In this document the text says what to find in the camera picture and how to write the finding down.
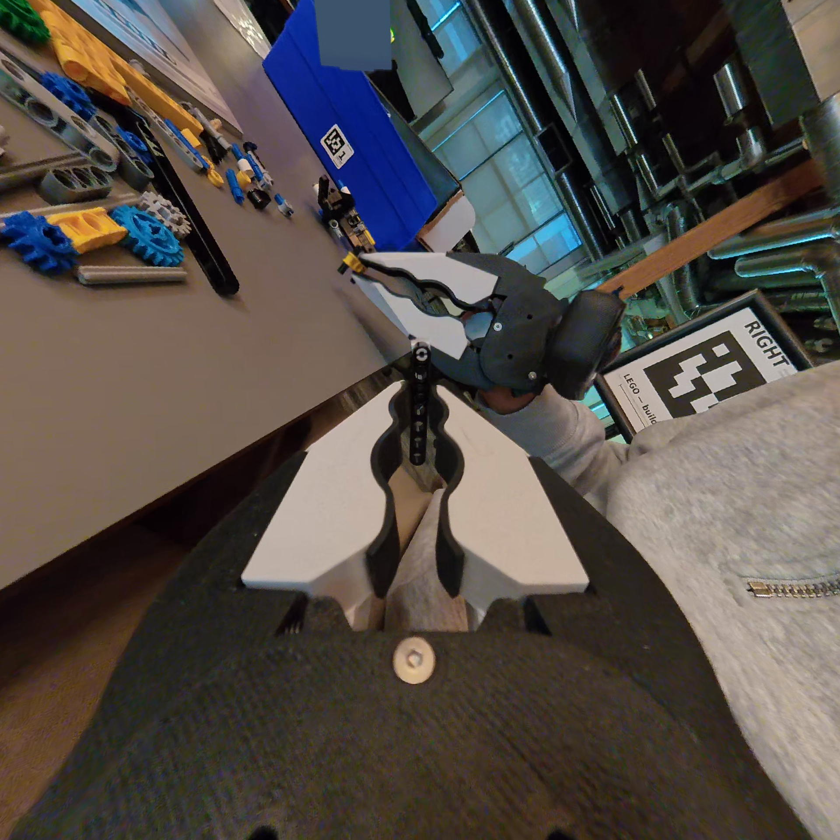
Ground small grey lego gear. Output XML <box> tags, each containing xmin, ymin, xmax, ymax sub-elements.
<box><xmin>138</xmin><ymin>189</ymin><xmax>193</xmax><ymax>238</ymax></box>

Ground framed black-white marker sign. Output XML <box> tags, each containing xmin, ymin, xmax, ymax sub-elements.
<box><xmin>594</xmin><ymin>289</ymin><xmax>816</xmax><ymax>445</ymax></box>

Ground green lego gear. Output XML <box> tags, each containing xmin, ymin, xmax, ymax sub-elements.
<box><xmin>0</xmin><ymin>0</ymin><xmax>51</xmax><ymax>46</ymax></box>

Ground wooden beam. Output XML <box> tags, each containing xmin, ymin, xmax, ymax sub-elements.
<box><xmin>596</xmin><ymin>156</ymin><xmax>829</xmax><ymax>298</ymax></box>

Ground large light blue lego gear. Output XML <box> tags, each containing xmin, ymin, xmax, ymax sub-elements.
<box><xmin>108</xmin><ymin>204</ymin><xmax>187</xmax><ymax>268</ymax></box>

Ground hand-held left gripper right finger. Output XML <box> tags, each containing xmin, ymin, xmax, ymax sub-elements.
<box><xmin>430</xmin><ymin>381</ymin><xmax>590</xmax><ymax>630</ymax></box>

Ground person's grey zip hoodie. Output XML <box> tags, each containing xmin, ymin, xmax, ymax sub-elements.
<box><xmin>587</xmin><ymin>361</ymin><xmax>840</xmax><ymax>840</ymax></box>

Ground yellow lego connector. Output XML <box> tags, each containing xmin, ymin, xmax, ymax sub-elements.
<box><xmin>46</xmin><ymin>206</ymin><xmax>130</xmax><ymax>254</ymax></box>

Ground person's right hand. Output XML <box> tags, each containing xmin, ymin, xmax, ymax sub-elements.
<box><xmin>489</xmin><ymin>387</ymin><xmax>546</xmax><ymax>416</ymax></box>

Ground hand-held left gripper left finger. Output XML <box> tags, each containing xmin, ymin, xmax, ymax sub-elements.
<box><xmin>241</xmin><ymin>381</ymin><xmax>403</xmax><ymax>632</ymax></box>

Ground cluster of small lego pins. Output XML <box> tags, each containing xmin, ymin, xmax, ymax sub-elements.
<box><xmin>164</xmin><ymin>117</ymin><xmax>295</xmax><ymax>219</ymax></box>

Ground short black lego beam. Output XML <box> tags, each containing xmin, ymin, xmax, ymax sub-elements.
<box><xmin>408</xmin><ymin>340</ymin><xmax>435</xmax><ymax>468</ymax></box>

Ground small dark blue lego gear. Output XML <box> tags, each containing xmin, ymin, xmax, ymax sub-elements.
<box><xmin>39</xmin><ymin>71</ymin><xmax>98</xmax><ymax>123</ymax></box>

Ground dark blue double lego gear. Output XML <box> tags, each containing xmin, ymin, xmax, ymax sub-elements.
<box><xmin>0</xmin><ymin>210</ymin><xmax>81</xmax><ymax>277</ymax></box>

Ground silver ventilation ducts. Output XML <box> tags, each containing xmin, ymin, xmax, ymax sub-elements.
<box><xmin>459</xmin><ymin>0</ymin><xmax>840</xmax><ymax>332</ymax></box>

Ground small black lego assembly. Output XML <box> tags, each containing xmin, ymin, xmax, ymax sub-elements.
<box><xmin>316</xmin><ymin>175</ymin><xmax>379</xmax><ymax>256</ymax></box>

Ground grey lego axle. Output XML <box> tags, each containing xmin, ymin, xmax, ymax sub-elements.
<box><xmin>74</xmin><ymin>264</ymin><xmax>189</xmax><ymax>286</ymax></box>

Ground cardboard box with white flap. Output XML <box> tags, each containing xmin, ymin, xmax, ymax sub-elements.
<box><xmin>419</xmin><ymin>189</ymin><xmax>477</xmax><ymax>254</ymax></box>

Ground lego instruction booklet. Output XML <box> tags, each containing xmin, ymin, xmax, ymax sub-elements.
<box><xmin>69</xmin><ymin>0</ymin><xmax>245</xmax><ymax>137</ymax></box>

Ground long grey lego beam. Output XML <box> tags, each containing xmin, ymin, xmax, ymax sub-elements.
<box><xmin>0</xmin><ymin>49</ymin><xmax>123</xmax><ymax>166</ymax></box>

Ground yellow lego panels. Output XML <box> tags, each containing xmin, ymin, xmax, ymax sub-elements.
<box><xmin>26</xmin><ymin>0</ymin><xmax>206</xmax><ymax>135</ymax></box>

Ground long black lego beam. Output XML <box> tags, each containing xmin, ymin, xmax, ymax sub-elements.
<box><xmin>126</xmin><ymin>108</ymin><xmax>241</xmax><ymax>298</ymax></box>

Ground blue plastic bin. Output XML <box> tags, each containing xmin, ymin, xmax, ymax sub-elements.
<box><xmin>262</xmin><ymin>0</ymin><xmax>438</xmax><ymax>254</ymax></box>

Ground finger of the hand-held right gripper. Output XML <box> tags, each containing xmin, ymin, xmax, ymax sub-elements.
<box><xmin>353</xmin><ymin>274</ymin><xmax>471</xmax><ymax>361</ymax></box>
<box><xmin>358</xmin><ymin>252</ymin><xmax>501</xmax><ymax>309</ymax></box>

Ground short grey lego beam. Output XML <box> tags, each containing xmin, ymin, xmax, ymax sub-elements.
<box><xmin>37</xmin><ymin>164</ymin><xmax>115</xmax><ymax>204</ymax></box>

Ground person's right forearm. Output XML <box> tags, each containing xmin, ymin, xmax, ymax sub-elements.
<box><xmin>476</xmin><ymin>387</ymin><xmax>632</xmax><ymax>519</ymax></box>

